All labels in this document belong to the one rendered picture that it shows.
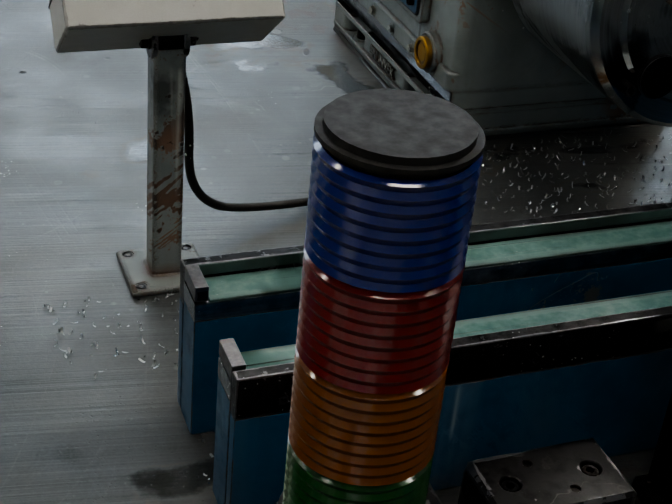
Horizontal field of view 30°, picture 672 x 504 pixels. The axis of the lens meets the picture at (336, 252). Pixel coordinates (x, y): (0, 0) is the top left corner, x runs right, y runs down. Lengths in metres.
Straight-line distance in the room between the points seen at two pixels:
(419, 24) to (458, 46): 0.09
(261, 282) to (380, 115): 0.46
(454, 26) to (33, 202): 0.47
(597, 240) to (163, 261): 0.37
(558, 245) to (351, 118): 0.56
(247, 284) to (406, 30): 0.62
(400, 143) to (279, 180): 0.84
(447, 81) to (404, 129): 0.91
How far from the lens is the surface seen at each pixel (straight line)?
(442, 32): 1.36
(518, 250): 0.96
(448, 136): 0.43
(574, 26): 1.15
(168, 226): 1.07
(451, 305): 0.46
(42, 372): 1.00
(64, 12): 0.95
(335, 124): 0.43
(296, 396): 0.49
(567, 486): 0.85
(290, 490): 0.52
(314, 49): 1.58
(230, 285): 0.88
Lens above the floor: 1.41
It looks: 32 degrees down
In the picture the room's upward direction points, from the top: 6 degrees clockwise
